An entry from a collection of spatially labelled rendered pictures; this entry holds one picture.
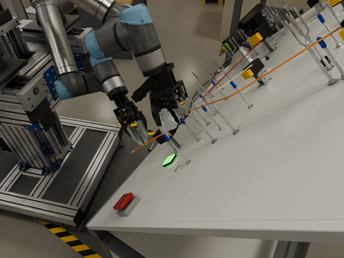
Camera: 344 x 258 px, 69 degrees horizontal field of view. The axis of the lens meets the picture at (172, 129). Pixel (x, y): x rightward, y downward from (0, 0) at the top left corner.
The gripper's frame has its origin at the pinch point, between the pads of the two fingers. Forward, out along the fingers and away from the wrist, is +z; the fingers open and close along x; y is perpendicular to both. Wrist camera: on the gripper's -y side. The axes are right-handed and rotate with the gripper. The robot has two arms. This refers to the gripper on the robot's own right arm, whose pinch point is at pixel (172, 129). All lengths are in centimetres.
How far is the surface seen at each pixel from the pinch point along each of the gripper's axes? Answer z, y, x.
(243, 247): 48, 13, -4
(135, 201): 8.2, -3.0, -22.7
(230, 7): 5, -70, 305
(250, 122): -4.5, 26.1, -5.7
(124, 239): 33.4, -23.0, -20.4
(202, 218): -3.5, 24.4, -32.7
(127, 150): 67, -114, 75
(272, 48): -5, 23, 48
